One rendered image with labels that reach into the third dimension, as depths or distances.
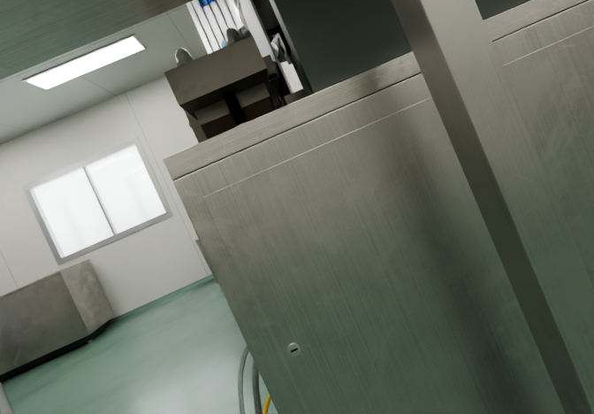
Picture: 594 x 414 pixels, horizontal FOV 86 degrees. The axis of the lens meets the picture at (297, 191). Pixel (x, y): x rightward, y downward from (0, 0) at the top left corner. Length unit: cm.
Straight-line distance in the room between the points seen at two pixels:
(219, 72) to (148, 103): 436
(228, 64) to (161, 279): 446
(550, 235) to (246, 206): 41
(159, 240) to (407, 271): 438
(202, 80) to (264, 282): 35
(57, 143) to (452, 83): 521
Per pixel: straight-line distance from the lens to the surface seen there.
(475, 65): 44
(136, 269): 499
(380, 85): 59
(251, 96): 63
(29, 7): 62
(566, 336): 52
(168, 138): 475
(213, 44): 207
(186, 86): 59
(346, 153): 55
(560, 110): 73
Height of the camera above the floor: 78
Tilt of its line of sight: 2 degrees down
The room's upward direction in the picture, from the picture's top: 24 degrees counter-clockwise
